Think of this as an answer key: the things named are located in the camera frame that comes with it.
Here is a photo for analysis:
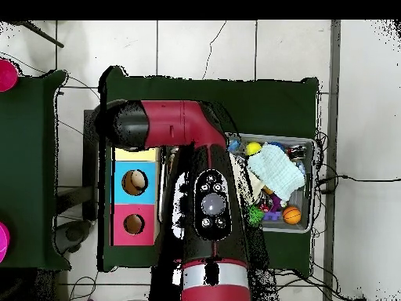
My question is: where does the cream knitted cloth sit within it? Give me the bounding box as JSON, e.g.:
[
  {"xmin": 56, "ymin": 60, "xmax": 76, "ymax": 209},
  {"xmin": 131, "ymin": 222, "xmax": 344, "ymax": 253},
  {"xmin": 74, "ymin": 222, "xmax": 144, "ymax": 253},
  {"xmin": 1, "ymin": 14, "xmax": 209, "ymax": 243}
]
[{"xmin": 231, "ymin": 153, "xmax": 265, "ymax": 201}]

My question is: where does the mint knitted cloth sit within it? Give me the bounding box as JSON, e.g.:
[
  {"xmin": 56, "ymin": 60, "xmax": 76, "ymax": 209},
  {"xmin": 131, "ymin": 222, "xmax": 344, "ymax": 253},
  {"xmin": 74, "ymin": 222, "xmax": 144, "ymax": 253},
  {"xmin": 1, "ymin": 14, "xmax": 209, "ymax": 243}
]
[{"xmin": 246, "ymin": 143, "xmax": 306, "ymax": 201}]

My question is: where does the wooden box with three holes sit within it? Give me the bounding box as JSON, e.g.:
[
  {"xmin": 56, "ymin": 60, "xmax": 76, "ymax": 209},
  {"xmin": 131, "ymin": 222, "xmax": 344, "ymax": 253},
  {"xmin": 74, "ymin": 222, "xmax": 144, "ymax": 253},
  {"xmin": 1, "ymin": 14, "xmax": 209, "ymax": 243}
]
[{"xmin": 110, "ymin": 147, "xmax": 161, "ymax": 248}]

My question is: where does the silver mesh bin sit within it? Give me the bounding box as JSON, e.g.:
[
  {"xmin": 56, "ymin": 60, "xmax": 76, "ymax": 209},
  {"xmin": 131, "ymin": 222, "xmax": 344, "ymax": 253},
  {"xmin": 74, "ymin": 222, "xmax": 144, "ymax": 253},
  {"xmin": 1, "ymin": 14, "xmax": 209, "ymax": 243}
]
[{"xmin": 157, "ymin": 132, "xmax": 316, "ymax": 235}]

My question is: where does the yellow ball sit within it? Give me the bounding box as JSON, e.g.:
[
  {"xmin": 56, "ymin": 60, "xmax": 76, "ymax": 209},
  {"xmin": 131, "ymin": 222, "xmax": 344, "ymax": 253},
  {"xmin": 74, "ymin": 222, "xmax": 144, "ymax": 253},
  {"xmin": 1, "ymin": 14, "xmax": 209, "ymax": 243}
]
[{"xmin": 245, "ymin": 141, "xmax": 263, "ymax": 157}]

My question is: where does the green spiky ball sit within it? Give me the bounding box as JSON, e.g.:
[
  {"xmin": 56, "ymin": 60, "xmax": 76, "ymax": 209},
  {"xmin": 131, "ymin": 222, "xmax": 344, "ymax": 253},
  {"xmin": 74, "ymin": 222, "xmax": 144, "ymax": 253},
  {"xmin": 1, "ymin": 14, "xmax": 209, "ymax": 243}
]
[{"xmin": 247, "ymin": 205, "xmax": 266, "ymax": 227}]

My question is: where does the dark green tablecloth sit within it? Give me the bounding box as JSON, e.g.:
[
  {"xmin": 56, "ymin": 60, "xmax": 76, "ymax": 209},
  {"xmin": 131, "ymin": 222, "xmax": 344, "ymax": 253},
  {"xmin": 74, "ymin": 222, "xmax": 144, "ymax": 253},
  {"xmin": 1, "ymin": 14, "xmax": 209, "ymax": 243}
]
[{"xmin": 97, "ymin": 65, "xmax": 320, "ymax": 277}]

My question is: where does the small orange basketball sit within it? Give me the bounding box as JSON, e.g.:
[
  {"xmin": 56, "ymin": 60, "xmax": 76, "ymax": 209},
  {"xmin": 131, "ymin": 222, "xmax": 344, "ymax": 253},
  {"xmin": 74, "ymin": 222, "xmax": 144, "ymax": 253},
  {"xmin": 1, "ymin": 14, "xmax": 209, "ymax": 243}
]
[{"xmin": 282, "ymin": 205, "xmax": 302, "ymax": 226}]

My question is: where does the grey rounded floor object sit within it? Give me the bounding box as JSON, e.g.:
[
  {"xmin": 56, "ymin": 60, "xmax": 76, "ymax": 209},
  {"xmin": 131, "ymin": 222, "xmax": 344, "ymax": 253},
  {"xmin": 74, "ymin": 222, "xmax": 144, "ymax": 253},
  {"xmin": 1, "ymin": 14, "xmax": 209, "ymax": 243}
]
[{"xmin": 53, "ymin": 219, "xmax": 92, "ymax": 256}]

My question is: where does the dark green side table cloth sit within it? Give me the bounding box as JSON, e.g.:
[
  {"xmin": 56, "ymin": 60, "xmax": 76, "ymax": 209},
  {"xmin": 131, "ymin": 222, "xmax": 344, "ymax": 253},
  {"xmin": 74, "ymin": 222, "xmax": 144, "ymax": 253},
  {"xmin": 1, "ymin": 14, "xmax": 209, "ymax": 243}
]
[{"xmin": 0, "ymin": 70, "xmax": 72, "ymax": 271}]

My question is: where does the black rod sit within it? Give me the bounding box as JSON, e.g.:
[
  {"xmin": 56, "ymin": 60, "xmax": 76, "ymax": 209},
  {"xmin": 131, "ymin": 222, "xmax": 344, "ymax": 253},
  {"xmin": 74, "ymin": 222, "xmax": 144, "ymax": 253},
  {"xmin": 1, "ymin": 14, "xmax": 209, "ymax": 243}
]
[{"xmin": 18, "ymin": 20, "xmax": 66, "ymax": 49}]

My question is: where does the pink ball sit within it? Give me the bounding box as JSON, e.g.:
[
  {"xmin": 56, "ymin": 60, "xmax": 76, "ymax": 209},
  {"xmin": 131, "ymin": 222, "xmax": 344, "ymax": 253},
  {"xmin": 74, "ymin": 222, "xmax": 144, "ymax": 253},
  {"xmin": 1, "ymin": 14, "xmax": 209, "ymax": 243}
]
[{"xmin": 0, "ymin": 221, "xmax": 11, "ymax": 263}]

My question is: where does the dark pink round object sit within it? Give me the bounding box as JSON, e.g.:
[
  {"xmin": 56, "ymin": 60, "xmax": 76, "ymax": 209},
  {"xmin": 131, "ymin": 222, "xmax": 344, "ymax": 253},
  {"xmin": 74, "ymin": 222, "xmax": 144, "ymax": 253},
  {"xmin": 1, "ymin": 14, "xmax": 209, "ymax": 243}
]
[{"xmin": 0, "ymin": 59, "xmax": 19, "ymax": 92}]

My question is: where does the black floor cable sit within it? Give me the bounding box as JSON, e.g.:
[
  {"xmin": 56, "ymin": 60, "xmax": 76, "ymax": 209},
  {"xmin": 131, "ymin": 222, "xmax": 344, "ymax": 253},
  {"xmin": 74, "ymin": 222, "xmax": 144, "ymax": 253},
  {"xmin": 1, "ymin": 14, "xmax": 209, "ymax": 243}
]
[{"xmin": 316, "ymin": 174, "xmax": 401, "ymax": 184}]

